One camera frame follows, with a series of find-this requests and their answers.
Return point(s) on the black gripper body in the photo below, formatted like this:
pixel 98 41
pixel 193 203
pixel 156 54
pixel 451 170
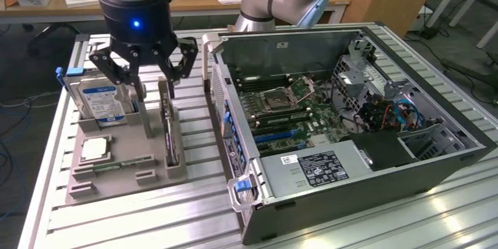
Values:
pixel 137 13

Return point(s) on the small green graphics card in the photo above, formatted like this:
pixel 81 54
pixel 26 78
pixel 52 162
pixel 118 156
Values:
pixel 170 132

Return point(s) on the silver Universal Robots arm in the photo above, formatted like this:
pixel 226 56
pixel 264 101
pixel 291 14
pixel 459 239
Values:
pixel 265 1

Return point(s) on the blue expansion slot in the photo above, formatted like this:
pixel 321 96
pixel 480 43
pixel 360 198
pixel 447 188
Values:
pixel 273 137

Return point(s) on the hard disk in blue caddy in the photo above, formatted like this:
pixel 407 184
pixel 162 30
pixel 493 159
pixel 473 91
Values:
pixel 100 100

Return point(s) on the black chair base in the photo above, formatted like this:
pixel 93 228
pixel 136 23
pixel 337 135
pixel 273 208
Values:
pixel 52 31

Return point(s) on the silver CPU chip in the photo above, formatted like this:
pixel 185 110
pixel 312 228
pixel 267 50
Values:
pixel 94 149

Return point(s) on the grey plastic parts rack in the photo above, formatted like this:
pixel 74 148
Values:
pixel 129 155

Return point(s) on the open metal socket cover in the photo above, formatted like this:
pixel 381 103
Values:
pixel 301 88

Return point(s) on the RAM stick with white label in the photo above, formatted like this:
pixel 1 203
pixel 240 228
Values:
pixel 280 119

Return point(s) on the green RAM stick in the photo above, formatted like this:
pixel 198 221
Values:
pixel 113 166

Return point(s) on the green motherboard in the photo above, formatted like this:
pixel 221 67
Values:
pixel 312 123

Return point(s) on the silver perforated drive cage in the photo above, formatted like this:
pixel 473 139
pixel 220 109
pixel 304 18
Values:
pixel 351 97

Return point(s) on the small silver chipset heatsink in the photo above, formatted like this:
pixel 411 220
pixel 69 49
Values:
pixel 320 140

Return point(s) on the blue case latch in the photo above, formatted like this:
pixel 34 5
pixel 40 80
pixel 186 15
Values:
pixel 241 187

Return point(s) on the grey power supply unit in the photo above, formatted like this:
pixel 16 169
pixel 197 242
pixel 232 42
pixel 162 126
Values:
pixel 280 179

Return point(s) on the black power brick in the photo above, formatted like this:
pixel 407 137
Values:
pixel 428 32

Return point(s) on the open dark PC case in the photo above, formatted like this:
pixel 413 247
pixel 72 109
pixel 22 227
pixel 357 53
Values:
pixel 351 202

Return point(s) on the grey metal disk bay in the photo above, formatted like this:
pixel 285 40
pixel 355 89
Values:
pixel 428 141

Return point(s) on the black floor stand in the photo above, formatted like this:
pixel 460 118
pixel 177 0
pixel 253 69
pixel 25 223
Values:
pixel 475 71

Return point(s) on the white metal table frame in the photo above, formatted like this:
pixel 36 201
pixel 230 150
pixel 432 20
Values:
pixel 437 15

